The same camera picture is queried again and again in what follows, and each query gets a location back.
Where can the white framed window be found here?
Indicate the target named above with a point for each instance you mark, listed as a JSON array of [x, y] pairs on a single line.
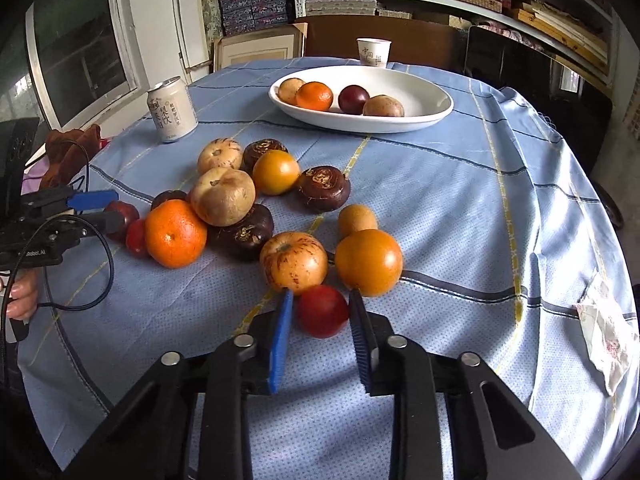
[[75, 50]]

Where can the white crumpled napkin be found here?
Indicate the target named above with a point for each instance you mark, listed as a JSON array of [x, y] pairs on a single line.
[[607, 340]]

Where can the white door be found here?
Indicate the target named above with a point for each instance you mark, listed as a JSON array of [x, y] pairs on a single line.
[[160, 20]]

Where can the striped pepino melon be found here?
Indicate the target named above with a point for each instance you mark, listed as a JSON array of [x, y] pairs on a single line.
[[292, 262], [217, 155]]

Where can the person's left hand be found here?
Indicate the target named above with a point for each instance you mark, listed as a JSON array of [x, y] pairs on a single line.
[[22, 295]]

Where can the stack of yellow flat boxes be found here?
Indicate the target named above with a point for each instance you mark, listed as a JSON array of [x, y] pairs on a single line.
[[560, 25]]

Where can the dark brown water chestnut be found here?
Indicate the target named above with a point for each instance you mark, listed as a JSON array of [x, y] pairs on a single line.
[[245, 237], [324, 189], [262, 149], [167, 197]]

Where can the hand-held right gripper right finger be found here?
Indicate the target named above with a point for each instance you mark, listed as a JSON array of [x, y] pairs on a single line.
[[359, 340]]

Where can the smooth yellow orange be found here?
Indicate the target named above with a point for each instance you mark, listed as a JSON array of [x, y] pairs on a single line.
[[276, 172], [368, 262]]

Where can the white oval plate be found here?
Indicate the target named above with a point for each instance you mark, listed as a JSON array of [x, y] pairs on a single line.
[[415, 95]]

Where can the brown wooden board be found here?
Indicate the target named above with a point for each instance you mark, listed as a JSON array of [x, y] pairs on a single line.
[[340, 40]]

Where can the red tomato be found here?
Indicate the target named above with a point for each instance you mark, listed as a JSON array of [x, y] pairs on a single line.
[[135, 240], [322, 311]]

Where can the white beverage can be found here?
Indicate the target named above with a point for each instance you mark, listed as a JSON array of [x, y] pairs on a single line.
[[172, 115]]

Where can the pink cloth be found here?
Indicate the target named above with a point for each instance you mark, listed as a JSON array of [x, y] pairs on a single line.
[[35, 172]]

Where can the stack of blue patterned boxes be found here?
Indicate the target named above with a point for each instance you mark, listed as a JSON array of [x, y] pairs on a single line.
[[250, 7]]

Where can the blue checked tablecloth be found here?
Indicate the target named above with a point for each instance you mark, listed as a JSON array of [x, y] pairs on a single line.
[[450, 210]]

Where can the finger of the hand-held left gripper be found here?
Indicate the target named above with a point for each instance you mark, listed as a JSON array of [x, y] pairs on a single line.
[[107, 222], [95, 199]]

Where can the brown cloth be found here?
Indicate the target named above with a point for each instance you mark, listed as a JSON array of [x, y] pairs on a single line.
[[60, 160]]

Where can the wooden picture frame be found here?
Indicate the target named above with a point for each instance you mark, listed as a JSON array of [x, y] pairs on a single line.
[[260, 47]]

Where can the black panel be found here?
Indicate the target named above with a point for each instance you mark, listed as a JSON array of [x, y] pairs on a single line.
[[525, 70]]

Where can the white paper cup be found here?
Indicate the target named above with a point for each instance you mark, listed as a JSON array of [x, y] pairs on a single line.
[[374, 54]]

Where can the small tan fruit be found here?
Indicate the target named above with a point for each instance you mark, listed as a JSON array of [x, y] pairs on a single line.
[[357, 219]]

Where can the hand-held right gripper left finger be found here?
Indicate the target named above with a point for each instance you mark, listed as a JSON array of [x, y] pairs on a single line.
[[281, 340]]

